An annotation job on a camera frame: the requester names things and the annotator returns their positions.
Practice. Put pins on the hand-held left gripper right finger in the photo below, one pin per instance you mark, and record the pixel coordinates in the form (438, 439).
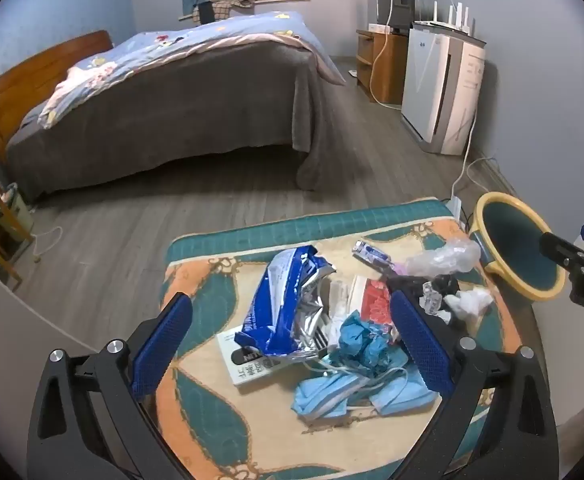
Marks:
(419, 340)

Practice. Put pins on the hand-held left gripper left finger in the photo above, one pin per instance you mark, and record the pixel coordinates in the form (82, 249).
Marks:
(164, 345)

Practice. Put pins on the teal bin with yellow rim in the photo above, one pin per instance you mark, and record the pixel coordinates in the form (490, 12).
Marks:
(517, 240)

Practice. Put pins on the clear plastic wrapper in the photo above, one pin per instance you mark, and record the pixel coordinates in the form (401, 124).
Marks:
(432, 300)

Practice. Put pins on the teal glove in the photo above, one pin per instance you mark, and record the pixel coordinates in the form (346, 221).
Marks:
(364, 340)

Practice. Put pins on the red and white packet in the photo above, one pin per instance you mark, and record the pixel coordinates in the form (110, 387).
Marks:
(374, 300)

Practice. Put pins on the white tissue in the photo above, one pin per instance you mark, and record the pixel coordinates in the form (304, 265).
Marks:
(467, 302)

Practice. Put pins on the black plastic bag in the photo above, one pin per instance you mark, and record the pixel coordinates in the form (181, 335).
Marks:
(449, 285)

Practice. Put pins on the white printed box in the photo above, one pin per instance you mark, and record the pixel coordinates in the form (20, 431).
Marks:
(234, 360)

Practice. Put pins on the clear plastic bag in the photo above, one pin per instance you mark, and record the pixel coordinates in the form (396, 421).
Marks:
(442, 257)

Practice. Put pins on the small blue and white packet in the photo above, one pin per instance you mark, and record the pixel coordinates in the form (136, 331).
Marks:
(369, 251)

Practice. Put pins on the blue and silver snack bag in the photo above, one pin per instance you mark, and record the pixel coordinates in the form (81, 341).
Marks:
(277, 300)

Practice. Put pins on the teal and orange quilted mat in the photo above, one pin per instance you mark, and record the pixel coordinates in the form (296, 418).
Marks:
(207, 290)

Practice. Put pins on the white power strip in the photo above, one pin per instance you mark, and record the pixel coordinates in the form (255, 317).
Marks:
(454, 207)

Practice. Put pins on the white air purifier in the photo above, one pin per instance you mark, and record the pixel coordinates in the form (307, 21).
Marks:
(422, 85)

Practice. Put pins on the bed with brown blanket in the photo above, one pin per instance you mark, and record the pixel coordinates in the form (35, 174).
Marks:
(197, 110)

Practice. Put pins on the wooden cabinet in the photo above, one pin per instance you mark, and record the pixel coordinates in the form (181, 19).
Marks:
(387, 65)

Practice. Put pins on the white router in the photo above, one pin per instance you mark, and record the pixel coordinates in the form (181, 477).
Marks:
(442, 25)

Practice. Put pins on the wooden bed headboard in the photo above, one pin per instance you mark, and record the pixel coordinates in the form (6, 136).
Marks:
(32, 80)

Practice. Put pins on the blue printed quilt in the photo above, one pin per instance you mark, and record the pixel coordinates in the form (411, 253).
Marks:
(197, 40)

